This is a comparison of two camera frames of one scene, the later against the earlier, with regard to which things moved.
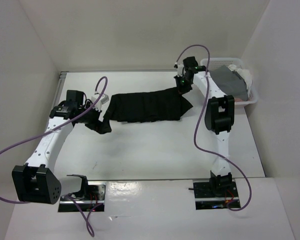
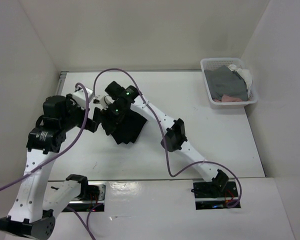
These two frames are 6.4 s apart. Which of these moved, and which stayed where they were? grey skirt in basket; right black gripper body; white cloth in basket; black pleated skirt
Moved: black pleated skirt; right black gripper body
Stayed: white cloth in basket; grey skirt in basket
